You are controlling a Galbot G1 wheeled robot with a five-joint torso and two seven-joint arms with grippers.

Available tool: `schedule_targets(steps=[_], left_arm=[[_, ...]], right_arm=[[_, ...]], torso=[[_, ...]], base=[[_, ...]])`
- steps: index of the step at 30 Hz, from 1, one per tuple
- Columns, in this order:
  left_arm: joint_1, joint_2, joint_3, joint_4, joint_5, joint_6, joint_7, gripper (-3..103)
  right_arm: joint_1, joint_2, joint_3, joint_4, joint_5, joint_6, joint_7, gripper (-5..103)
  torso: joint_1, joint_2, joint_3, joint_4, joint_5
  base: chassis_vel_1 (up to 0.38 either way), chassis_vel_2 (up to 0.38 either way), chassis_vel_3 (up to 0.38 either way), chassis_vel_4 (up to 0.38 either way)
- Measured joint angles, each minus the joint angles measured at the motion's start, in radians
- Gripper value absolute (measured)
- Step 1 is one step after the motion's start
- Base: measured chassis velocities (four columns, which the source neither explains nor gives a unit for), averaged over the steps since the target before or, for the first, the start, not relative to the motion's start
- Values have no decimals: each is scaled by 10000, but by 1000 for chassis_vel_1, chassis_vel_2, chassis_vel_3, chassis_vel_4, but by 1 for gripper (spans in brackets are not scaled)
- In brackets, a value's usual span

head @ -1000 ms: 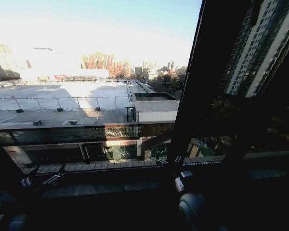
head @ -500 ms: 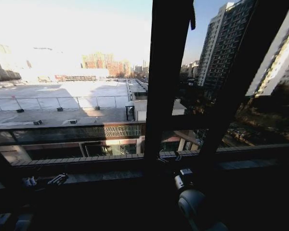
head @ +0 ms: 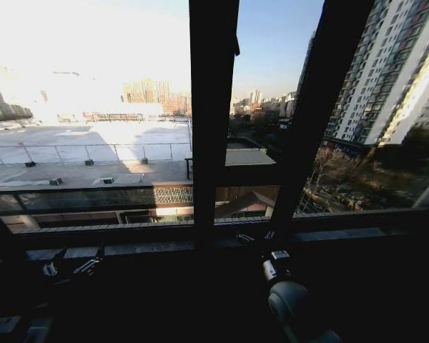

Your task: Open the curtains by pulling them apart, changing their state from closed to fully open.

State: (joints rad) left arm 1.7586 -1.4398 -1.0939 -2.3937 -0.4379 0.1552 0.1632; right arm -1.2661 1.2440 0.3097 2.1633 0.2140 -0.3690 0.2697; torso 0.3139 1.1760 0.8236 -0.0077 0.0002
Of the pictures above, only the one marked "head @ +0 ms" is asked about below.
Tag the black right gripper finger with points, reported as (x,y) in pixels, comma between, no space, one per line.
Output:
(270,235)
(244,238)

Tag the tall white apartment building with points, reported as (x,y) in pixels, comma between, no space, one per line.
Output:
(382,71)

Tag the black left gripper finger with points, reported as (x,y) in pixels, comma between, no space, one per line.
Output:
(87,265)
(50,269)

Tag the distant brick apartment blocks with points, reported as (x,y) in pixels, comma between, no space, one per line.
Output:
(153,93)

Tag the dark window frame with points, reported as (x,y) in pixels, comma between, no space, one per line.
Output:
(211,143)

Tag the red pitched roof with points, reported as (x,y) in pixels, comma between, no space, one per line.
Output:
(248,206)

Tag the bare street trees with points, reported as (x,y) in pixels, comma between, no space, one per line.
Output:
(346,178)

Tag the metal rooftop railing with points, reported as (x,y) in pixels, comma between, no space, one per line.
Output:
(86,151)

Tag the flat grey annex roof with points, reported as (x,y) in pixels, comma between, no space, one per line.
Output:
(248,157)

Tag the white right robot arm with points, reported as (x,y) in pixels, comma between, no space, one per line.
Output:
(287,300)

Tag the small dark rooftop vent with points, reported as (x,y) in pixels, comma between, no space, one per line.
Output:
(108,180)
(56,181)

